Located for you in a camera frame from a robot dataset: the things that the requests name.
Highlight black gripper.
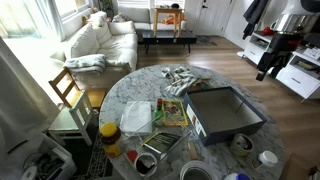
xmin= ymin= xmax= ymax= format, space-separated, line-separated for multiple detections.
xmin=256 ymin=32 xmax=302 ymax=81

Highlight dark blue cardboard box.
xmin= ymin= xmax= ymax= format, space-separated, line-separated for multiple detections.
xmin=183 ymin=86 xmax=267 ymax=146

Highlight yellow green tin can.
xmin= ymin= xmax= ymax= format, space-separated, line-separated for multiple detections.
xmin=229 ymin=133 xmax=254 ymax=157

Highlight white orange pill container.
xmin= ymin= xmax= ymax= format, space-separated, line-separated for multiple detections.
xmin=251 ymin=150 xmax=278 ymax=170

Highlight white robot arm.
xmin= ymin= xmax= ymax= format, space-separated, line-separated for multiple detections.
xmin=256 ymin=0 xmax=320 ymax=81

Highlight white tv cabinet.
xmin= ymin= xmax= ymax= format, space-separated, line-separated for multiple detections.
xmin=236 ymin=30 xmax=320 ymax=101

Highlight hanging dark jacket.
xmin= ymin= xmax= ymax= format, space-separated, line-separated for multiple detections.
xmin=242 ymin=0 xmax=268 ymax=40

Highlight orange object under towel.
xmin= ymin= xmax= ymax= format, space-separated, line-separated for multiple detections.
xmin=188 ymin=79 xmax=211 ymax=92

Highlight wooden side table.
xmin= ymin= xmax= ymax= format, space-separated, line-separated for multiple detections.
xmin=153 ymin=7 xmax=183 ymax=37

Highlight yellow picture book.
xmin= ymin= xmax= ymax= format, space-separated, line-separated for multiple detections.
xmin=162 ymin=100 xmax=188 ymax=126

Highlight black coffee table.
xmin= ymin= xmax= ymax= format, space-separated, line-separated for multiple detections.
xmin=142 ymin=30 xmax=197 ymax=50

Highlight small wooden block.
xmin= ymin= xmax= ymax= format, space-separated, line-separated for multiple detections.
xmin=188 ymin=142 xmax=198 ymax=160

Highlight white blue lotion bottle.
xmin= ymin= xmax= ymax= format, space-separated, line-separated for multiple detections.
xmin=223 ymin=173 xmax=250 ymax=180

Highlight green hot sauce bottle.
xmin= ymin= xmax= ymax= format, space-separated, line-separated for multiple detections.
xmin=154 ymin=98 xmax=163 ymax=126

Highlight white round bowl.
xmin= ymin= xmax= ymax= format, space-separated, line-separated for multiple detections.
xmin=180 ymin=160 xmax=218 ymax=180

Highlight black yellow book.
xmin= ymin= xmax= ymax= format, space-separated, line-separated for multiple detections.
xmin=142 ymin=132 xmax=180 ymax=155

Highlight white sofa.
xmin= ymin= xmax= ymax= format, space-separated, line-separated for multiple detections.
xmin=50 ymin=5 xmax=188 ymax=88

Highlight white mug with dark contents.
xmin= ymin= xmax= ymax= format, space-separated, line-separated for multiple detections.
xmin=134 ymin=152 xmax=158 ymax=177

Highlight red small lid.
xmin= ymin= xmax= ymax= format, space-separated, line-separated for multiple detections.
xmin=127 ymin=150 xmax=138 ymax=163

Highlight grey throw blanket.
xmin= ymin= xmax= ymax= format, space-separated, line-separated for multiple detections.
xmin=64 ymin=54 xmax=106 ymax=73

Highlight yellow lid brown jar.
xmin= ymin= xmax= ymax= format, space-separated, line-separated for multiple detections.
xmin=100 ymin=122 xmax=121 ymax=157

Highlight wooden chair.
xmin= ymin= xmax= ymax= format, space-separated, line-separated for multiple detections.
xmin=49 ymin=68 xmax=106 ymax=109

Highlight white small chair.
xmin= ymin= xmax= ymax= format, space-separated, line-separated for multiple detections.
xmin=48 ymin=91 xmax=93 ymax=146

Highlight white storage bin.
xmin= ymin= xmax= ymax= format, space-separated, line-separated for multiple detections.
xmin=0 ymin=134 xmax=77 ymax=180

